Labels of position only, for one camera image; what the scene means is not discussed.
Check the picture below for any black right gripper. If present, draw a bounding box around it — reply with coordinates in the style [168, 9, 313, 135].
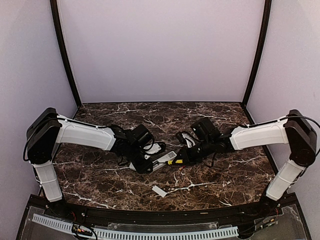
[172, 137, 214, 166]

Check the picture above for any white remote control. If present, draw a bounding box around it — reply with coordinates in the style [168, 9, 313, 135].
[129, 163, 136, 171]

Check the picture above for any white air conditioner remote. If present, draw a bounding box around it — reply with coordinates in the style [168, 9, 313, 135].
[152, 151, 177, 172]

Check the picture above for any yellow handled screwdriver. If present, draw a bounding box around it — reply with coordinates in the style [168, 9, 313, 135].
[163, 159, 184, 166]

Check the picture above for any long white battery cover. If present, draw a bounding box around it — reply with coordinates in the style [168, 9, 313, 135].
[152, 185, 168, 198]

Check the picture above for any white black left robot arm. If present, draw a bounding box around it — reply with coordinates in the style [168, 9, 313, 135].
[23, 107, 154, 218]

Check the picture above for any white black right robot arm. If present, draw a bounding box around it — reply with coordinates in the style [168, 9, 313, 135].
[172, 109, 320, 217]

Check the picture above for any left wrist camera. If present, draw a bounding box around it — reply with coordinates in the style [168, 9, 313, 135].
[143, 141, 166, 160]

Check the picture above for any white slotted cable duct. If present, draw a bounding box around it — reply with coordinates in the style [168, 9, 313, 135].
[32, 213, 239, 240]

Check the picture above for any black front rail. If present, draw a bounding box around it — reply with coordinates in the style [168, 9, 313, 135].
[27, 193, 301, 227]

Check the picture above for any black right frame post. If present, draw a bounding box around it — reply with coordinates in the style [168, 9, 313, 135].
[241, 0, 273, 106]

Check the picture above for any black frame post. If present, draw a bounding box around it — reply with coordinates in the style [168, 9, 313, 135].
[241, 0, 273, 106]
[49, 0, 82, 108]

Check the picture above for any black left frame post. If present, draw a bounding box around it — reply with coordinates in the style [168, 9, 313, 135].
[49, 0, 82, 108]

